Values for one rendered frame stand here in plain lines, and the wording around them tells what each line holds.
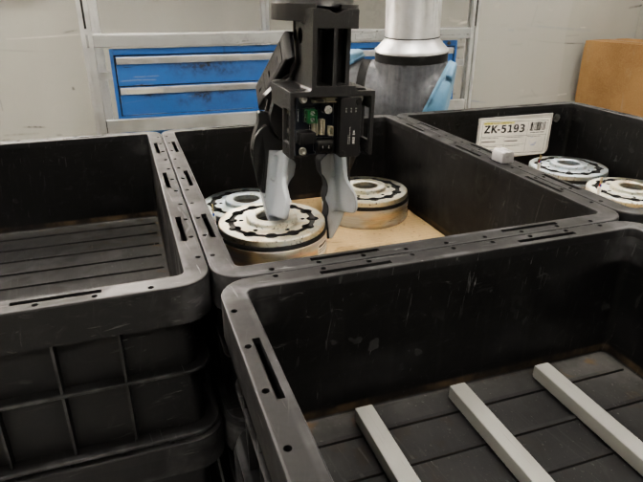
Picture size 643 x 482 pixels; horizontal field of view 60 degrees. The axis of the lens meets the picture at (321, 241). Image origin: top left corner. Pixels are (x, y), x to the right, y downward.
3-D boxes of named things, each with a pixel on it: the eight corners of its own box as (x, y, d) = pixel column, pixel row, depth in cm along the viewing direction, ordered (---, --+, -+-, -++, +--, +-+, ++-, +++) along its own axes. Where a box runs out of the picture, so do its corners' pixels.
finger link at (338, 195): (343, 256, 51) (330, 161, 47) (322, 233, 56) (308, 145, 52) (375, 248, 52) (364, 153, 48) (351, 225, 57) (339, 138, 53)
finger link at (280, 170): (264, 261, 49) (282, 158, 46) (250, 235, 54) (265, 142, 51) (299, 262, 50) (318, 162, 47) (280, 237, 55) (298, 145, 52)
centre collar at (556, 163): (541, 164, 77) (541, 160, 77) (566, 160, 79) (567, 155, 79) (568, 173, 73) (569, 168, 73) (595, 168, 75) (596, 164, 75)
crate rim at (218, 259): (162, 149, 67) (160, 130, 66) (389, 131, 76) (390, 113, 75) (217, 317, 32) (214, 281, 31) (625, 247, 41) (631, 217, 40)
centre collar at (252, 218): (241, 214, 55) (240, 208, 54) (289, 208, 56) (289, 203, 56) (252, 233, 50) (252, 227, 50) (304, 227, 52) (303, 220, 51)
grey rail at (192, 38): (84, 46, 219) (82, 33, 217) (466, 36, 266) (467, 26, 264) (82, 48, 211) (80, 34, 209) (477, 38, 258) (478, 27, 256)
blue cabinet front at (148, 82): (128, 186, 239) (108, 49, 216) (291, 171, 259) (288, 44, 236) (128, 188, 237) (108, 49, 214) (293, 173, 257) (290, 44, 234)
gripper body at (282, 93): (286, 167, 44) (286, 3, 40) (260, 143, 52) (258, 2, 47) (374, 162, 47) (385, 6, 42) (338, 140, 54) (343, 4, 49)
